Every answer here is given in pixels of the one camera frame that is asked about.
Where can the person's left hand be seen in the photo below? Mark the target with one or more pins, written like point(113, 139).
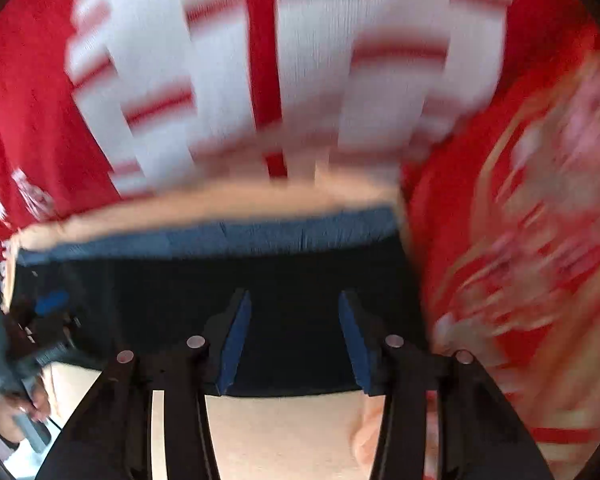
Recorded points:
point(35, 402)

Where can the peach towel blanket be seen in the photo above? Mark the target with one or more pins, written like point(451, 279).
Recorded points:
point(280, 440)

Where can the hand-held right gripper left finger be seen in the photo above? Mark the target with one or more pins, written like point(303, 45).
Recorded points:
point(235, 342)

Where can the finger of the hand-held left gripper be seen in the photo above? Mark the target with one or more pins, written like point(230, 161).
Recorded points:
point(52, 303)
point(47, 352)

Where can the red floral pillow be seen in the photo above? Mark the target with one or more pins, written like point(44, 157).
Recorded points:
point(505, 260)

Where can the red and white printed blanket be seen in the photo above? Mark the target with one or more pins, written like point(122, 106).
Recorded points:
point(40, 135)

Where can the black pants with blue waistband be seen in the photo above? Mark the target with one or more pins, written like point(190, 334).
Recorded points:
point(290, 280)

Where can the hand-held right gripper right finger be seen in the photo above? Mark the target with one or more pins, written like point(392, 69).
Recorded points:
point(352, 342)

